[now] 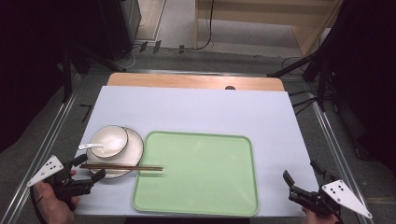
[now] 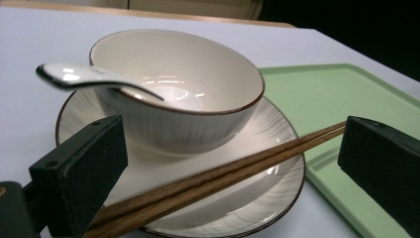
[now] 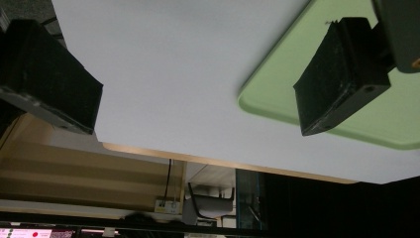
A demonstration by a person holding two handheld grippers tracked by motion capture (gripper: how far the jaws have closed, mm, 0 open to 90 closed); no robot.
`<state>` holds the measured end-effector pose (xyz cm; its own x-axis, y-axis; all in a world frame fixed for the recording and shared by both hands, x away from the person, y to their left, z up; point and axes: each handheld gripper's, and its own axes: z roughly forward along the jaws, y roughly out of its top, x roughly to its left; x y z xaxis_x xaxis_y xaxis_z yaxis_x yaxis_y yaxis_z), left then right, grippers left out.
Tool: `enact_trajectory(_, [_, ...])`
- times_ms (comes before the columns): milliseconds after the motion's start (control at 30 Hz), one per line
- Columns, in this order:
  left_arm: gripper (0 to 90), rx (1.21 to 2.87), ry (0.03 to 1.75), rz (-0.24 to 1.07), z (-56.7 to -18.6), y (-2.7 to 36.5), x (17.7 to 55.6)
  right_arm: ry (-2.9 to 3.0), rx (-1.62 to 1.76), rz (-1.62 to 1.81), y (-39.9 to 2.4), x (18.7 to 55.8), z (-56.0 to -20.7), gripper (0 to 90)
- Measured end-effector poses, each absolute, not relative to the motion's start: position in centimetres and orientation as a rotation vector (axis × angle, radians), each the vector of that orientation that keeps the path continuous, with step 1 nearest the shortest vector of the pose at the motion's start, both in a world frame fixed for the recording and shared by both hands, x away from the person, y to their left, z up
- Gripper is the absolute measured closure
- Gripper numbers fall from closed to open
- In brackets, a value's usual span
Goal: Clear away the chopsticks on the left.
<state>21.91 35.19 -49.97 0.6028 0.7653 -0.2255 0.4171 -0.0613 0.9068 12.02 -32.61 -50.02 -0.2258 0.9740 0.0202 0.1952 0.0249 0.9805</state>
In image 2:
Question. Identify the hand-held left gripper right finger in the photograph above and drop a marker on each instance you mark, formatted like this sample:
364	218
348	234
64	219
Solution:
379	165

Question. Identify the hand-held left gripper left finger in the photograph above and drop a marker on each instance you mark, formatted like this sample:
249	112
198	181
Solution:
77	175

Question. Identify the white ceramic spoon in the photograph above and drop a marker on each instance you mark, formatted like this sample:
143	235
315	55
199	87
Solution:
99	79

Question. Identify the brown wooden chopstick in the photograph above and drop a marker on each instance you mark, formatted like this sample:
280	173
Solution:
214	175
198	193

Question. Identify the white ribbed ceramic plate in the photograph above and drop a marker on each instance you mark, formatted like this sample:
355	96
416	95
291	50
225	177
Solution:
204	185

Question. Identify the white ribbed ceramic bowl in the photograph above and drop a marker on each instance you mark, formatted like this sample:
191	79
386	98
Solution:
185	86

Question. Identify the light green plastic tray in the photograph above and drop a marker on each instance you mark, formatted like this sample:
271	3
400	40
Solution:
333	105

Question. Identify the beige curtain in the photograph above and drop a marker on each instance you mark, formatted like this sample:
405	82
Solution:
165	5

